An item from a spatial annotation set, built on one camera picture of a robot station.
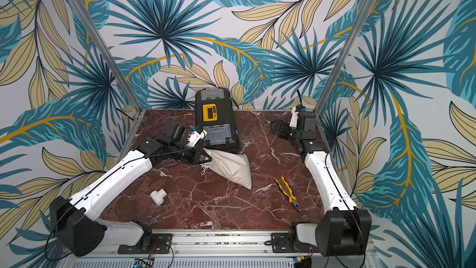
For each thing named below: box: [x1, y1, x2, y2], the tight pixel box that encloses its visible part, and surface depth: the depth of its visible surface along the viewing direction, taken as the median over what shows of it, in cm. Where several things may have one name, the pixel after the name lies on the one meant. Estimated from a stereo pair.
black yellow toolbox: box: [195, 86, 241, 154], surface depth 94 cm
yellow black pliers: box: [274, 176, 302, 213], surface depth 87 cm
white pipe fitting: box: [149, 187, 168, 206], surface depth 85 cm
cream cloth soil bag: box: [200, 147, 253, 191], surface depth 85 cm
